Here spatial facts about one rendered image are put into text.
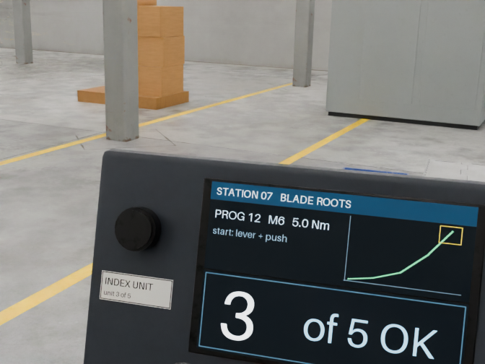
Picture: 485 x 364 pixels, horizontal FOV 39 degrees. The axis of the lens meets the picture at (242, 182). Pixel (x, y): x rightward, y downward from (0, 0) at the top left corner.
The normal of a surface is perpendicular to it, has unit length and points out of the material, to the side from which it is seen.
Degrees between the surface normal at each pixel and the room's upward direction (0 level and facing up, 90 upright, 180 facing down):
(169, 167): 75
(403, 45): 90
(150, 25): 90
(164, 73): 90
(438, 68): 90
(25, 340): 0
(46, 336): 0
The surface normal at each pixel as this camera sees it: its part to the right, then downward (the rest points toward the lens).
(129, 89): 0.90, 0.14
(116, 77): -0.43, 0.22
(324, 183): -0.25, -0.01
